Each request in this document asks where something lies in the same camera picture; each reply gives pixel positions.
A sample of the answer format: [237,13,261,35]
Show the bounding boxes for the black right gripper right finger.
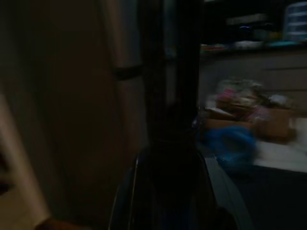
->
[191,143,254,230]

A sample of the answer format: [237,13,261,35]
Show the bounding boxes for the blue plastic bag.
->
[202,126,259,174]

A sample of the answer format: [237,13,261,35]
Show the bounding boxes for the brown cardboard box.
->
[205,106,299,143]

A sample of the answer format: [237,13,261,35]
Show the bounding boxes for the silver refrigerator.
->
[99,0,149,144]

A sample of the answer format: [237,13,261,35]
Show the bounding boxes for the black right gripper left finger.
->
[107,146,156,230]

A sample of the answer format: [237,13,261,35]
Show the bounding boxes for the pink and white clutter pile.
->
[213,78,292,120]

